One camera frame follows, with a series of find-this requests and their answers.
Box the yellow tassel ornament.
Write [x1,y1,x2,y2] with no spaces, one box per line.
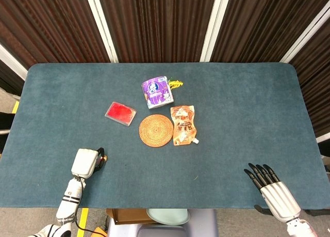
[168,78,185,90]

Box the round woven rattan coaster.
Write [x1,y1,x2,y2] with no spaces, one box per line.
[138,114,174,148]

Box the white screen frame post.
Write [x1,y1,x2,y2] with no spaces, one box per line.
[84,0,119,64]
[0,43,28,80]
[279,7,330,64]
[200,0,225,63]

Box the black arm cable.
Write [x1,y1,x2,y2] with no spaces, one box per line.
[74,177,107,235]

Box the pale green plate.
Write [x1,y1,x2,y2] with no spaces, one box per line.
[146,208,191,226]

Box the orange spout pouch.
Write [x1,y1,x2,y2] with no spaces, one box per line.
[170,104,200,147]

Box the brown cardboard box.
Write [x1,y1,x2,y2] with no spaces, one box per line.
[106,208,155,225]

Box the teal cloth table cover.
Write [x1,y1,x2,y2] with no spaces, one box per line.
[0,62,330,210]

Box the brown pleated screen panel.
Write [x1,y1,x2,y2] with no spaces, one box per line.
[290,17,330,137]
[0,0,111,70]
[0,60,26,96]
[210,0,330,64]
[95,0,219,64]

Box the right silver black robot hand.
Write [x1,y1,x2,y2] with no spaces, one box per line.
[243,163,302,222]

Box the red ink pad clear case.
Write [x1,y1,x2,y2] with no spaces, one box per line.
[104,101,137,127]

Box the purple wrapped toilet paper roll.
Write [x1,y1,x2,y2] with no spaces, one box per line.
[141,76,175,109]

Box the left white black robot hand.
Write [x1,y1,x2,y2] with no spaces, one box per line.
[71,147,106,180]

